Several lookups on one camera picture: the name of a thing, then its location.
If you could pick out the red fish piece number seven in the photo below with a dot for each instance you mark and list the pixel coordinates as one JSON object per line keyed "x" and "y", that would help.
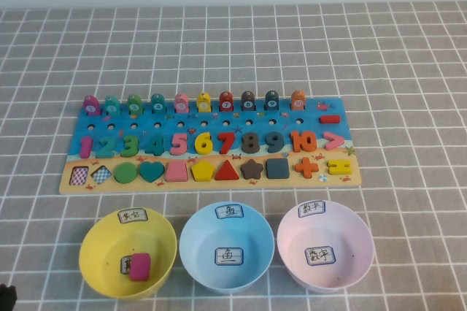
{"x": 226, "y": 102}

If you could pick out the brown fish piece number eight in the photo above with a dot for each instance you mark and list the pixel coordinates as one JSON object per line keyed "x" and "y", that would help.
{"x": 248, "y": 101}

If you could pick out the red triangle piece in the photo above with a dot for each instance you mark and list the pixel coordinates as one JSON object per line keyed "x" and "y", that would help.
{"x": 227, "y": 173}

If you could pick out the brown star piece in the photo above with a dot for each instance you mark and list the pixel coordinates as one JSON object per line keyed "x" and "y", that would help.
{"x": 251, "y": 169}

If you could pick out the yellow fish piece number six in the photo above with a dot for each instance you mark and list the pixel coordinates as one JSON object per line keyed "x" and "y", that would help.
{"x": 204, "y": 103}

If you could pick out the yellow pentagon piece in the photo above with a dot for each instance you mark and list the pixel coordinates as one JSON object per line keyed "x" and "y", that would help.
{"x": 203, "y": 171}

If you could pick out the slate fish piece number nine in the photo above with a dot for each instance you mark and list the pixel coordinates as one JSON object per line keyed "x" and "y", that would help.
{"x": 272, "y": 101}

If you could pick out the slate square piece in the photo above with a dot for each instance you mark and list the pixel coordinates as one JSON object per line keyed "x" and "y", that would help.
{"x": 277, "y": 168}

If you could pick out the pink fish piece number five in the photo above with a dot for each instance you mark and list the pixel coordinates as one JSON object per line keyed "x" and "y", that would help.
{"x": 181, "y": 103}

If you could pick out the pink trapezoid piece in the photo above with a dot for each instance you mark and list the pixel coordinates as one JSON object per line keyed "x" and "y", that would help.
{"x": 176, "y": 172}

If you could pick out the orange fish piece number ten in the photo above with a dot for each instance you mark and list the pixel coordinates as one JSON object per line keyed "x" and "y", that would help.
{"x": 298, "y": 101}

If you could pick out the dark teal number four piece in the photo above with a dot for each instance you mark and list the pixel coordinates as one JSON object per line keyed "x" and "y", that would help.
{"x": 157, "y": 146}

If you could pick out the orange plus sign piece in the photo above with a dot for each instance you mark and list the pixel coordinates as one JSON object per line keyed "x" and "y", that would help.
{"x": 306, "y": 167}

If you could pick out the ocean print wooden puzzle board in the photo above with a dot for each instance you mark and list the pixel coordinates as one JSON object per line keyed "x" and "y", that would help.
{"x": 146, "y": 123}

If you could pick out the teal heart piece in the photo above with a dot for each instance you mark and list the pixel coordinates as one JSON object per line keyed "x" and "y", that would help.
{"x": 152, "y": 171}

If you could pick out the red minus sign piece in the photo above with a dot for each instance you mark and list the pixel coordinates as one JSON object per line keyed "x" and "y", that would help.
{"x": 330, "y": 119}

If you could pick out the light blue plastic bowl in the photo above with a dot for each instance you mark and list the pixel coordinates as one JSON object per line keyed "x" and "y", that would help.
{"x": 204, "y": 230}

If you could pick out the green fish piece number three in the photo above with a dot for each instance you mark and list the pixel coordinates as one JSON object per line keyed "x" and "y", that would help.
{"x": 134, "y": 104}

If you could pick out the pink greater-than sign piece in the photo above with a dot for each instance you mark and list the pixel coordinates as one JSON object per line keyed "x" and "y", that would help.
{"x": 339, "y": 140}

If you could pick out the yellow equals sign piece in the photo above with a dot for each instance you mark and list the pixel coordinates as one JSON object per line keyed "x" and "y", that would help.
{"x": 339, "y": 163}

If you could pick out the green circle piece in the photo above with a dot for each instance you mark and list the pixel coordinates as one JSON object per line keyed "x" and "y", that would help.
{"x": 126, "y": 173}

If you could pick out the teal fish piece number two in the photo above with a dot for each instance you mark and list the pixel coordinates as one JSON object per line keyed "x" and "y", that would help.
{"x": 112, "y": 106}

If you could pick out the magenta fish piece number one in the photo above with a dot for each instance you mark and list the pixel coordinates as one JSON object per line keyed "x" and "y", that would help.
{"x": 91, "y": 104}

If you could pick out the pink plastic bowl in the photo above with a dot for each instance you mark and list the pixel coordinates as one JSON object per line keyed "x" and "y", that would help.
{"x": 350, "y": 238}

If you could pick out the magenta rectangle piece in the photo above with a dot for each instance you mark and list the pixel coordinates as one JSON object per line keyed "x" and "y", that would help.
{"x": 139, "y": 267}

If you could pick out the yellow plastic bowl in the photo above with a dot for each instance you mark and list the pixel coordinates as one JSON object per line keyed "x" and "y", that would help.
{"x": 109, "y": 245}

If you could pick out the white label reading 鱼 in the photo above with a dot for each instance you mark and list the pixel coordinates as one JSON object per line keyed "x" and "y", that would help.
{"x": 228, "y": 256}
{"x": 229, "y": 211}

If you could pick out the dark teal fish number four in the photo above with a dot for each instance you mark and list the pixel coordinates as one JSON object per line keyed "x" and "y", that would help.
{"x": 158, "y": 103}

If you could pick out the white label reading 数字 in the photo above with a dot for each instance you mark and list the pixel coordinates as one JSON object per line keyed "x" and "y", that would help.
{"x": 312, "y": 209}
{"x": 320, "y": 255}

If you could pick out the white label reading 其它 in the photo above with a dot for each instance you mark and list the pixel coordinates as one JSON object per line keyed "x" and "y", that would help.
{"x": 126, "y": 265}
{"x": 132, "y": 215}

